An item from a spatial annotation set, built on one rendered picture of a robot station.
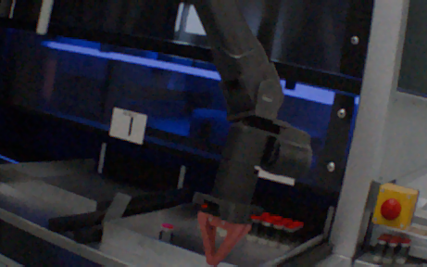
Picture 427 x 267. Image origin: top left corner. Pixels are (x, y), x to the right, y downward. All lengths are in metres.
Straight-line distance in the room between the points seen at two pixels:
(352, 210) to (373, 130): 0.15
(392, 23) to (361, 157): 0.26
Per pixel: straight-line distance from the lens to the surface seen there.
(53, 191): 1.30
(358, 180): 1.30
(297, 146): 1.04
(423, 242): 1.40
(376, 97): 1.29
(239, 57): 0.99
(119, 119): 1.52
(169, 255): 1.07
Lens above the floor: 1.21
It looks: 7 degrees down
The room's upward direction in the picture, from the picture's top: 11 degrees clockwise
